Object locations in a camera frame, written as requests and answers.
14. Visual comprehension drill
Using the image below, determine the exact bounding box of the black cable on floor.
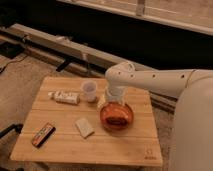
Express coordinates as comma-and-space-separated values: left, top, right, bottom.
0, 53, 29, 75

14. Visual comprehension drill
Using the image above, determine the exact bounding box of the wooden table top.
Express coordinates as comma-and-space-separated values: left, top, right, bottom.
11, 77, 163, 167

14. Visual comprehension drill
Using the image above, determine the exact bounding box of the white rectangular sponge block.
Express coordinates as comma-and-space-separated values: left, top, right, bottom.
75, 118, 94, 138

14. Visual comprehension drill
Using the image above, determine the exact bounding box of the grey metal floor rail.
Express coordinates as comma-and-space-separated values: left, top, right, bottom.
0, 23, 178, 113

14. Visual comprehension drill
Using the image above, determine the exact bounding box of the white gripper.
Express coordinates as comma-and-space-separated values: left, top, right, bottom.
105, 86, 125, 104

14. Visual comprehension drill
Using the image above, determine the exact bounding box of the white paper cup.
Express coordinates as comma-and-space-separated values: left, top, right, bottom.
81, 80, 97, 102

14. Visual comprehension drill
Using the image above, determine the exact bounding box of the black floor bracket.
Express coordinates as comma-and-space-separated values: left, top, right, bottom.
56, 59, 72, 72

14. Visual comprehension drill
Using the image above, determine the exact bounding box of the black colourful candy bar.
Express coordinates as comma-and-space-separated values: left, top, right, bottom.
31, 123, 56, 148

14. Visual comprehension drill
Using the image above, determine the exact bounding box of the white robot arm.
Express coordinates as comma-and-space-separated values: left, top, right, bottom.
105, 61, 213, 171

